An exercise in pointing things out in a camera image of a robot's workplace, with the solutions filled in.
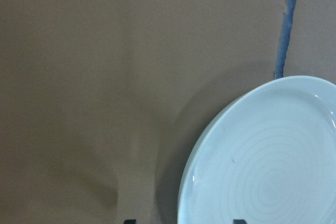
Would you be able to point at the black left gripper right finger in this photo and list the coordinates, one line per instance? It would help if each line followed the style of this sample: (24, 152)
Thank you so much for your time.
(239, 221)

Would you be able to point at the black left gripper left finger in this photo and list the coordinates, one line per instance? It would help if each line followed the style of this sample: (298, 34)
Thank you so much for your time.
(130, 221)

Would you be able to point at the light blue plate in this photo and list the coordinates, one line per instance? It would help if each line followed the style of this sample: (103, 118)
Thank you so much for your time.
(267, 157)

